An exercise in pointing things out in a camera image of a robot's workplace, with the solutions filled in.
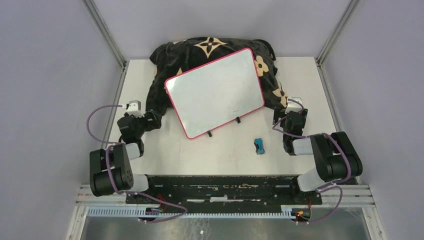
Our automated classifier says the aluminium frame rail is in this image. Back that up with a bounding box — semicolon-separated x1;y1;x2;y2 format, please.
75;184;376;208

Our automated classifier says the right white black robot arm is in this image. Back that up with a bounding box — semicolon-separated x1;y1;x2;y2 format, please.
272;108;363;204

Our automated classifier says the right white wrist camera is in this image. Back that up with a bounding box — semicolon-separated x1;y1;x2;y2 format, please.
285;97;304;114

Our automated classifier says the blue whiteboard eraser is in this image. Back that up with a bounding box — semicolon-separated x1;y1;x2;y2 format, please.
254;138;265;155

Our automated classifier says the grey slotted cable duct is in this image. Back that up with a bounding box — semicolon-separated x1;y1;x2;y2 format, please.
87;206;296;220

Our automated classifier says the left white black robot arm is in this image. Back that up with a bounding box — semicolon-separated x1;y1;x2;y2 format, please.
89;111;162;197

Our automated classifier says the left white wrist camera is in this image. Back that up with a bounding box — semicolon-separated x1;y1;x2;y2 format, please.
125;100;143;118

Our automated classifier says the pink framed whiteboard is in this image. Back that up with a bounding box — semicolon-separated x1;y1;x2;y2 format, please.
164;48;265;140

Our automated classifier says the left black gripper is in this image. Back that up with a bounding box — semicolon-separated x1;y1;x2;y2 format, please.
130;109;162;139

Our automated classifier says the black floral plush pillow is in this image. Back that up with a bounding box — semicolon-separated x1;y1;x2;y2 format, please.
145;37;287;116

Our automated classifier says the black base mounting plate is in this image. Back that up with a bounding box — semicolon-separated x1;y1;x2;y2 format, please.
125;175;323;214

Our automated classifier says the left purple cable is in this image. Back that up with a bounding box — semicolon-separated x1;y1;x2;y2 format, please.
86;104;188;224

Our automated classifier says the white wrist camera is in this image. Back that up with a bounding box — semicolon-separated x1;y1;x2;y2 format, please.
285;97;304;114
125;100;143;118

